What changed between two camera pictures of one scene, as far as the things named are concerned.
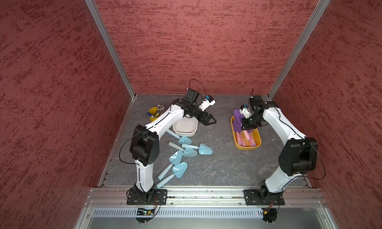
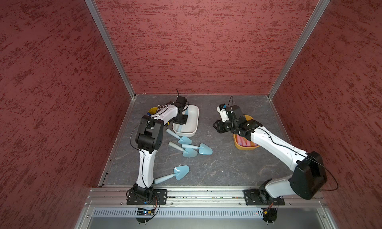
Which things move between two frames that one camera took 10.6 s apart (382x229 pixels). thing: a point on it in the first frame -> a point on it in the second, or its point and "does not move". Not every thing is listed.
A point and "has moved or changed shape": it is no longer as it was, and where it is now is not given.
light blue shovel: x=203 y=149 does not move
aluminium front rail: x=204 y=197 does not move
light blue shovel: x=178 y=170 has moved or changed shape
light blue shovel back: x=185 y=140 does not move
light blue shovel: x=186 y=152 does not move
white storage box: x=186 y=127 does not move
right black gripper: x=246 y=126 -> x=219 y=128
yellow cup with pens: x=154 y=112 does not move
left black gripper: x=205 y=122 -> x=183 y=122
